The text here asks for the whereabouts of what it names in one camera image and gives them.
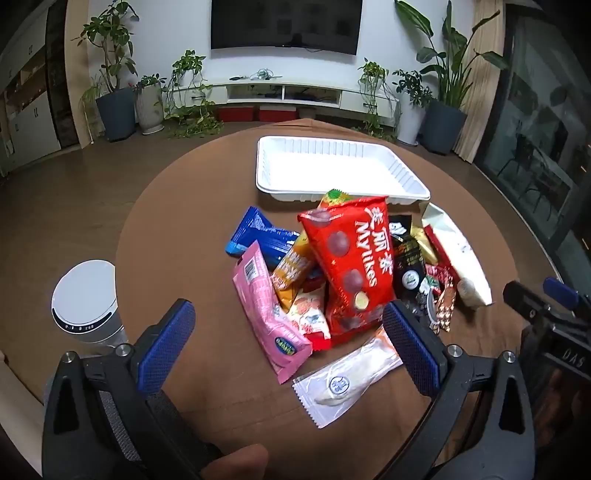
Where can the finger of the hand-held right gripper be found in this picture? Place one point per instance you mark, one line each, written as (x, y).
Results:
(528, 304)
(561, 293)

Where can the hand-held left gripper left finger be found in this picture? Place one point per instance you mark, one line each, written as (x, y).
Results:
(166, 350)

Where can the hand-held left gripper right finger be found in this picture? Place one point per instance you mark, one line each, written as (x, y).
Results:
(411, 350)

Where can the red checkered snack packet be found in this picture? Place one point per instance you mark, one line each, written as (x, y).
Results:
(445, 302)

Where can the clear white snack packet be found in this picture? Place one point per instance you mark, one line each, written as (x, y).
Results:
(341, 383)

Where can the black snack packet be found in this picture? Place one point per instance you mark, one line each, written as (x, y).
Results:
(408, 267)

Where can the cream white snack packet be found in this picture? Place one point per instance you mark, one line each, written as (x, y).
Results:
(457, 249)

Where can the large red snack packet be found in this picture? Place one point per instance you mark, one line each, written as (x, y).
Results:
(355, 263)

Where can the small red white snack packet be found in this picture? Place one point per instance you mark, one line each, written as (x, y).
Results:
(309, 318)

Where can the gold snack packet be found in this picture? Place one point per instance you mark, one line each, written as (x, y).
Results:
(422, 244)

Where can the pink snack packet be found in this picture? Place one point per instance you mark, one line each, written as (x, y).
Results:
(263, 300)

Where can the orange snack packet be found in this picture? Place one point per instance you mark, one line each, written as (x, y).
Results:
(293, 272)

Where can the dark blue snack packet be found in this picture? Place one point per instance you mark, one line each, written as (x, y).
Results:
(254, 230)

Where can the yellow printed snack packet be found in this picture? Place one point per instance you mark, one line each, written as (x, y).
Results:
(336, 197)

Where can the white plastic tray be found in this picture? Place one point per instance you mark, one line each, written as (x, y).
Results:
(323, 166)

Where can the person's left hand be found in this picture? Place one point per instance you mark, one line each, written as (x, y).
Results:
(244, 464)

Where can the beige cushion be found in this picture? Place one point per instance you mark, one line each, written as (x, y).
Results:
(16, 387)

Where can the glass sliding door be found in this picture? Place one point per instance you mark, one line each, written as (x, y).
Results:
(540, 129)

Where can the large-leaf plant in dark pot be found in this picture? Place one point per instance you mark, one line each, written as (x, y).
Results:
(443, 127)

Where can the bushy plant in white pot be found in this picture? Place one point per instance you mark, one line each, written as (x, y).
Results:
(410, 117)

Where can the beige curtain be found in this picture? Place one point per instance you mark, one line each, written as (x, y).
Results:
(485, 83)

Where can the plant in ribbed white pot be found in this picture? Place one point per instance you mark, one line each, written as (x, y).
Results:
(148, 108)

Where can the tall plant in dark pot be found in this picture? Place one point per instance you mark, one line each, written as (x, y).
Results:
(115, 113)

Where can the red storage box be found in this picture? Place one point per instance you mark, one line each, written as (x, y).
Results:
(237, 114)
(278, 114)

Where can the white television cabinet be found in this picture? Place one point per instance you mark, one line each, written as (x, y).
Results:
(258, 90)

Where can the small trailing pothos plant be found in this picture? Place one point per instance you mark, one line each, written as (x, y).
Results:
(373, 74)

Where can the white wall cabinet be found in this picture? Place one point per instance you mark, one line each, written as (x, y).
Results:
(32, 120)

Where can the black wall television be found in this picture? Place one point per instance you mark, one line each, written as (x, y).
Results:
(286, 23)

